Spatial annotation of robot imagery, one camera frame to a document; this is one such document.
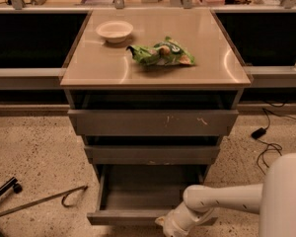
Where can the grey middle drawer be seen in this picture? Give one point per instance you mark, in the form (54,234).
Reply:
(152,155)

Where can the metal hooked rod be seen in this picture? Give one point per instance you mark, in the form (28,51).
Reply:
(62,195)

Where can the grey top drawer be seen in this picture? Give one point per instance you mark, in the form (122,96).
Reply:
(152,122)

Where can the black wheeled stand leg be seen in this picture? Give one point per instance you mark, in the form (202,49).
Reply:
(11,184)

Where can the green chip bag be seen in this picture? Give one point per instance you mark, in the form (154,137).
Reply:
(165,53)

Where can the grey bottom drawer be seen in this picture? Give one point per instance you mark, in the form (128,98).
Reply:
(138,194)

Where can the grey drawer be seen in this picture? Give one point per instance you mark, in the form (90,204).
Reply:
(152,155)
(152,122)
(138,194)

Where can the grey drawer cabinet with top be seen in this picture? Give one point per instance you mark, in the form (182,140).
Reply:
(153,89)

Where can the white paper bowl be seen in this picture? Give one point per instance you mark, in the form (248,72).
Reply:
(114,31)

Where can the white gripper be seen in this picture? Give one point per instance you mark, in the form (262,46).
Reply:
(173,223)

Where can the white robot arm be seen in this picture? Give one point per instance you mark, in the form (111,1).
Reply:
(274,201)

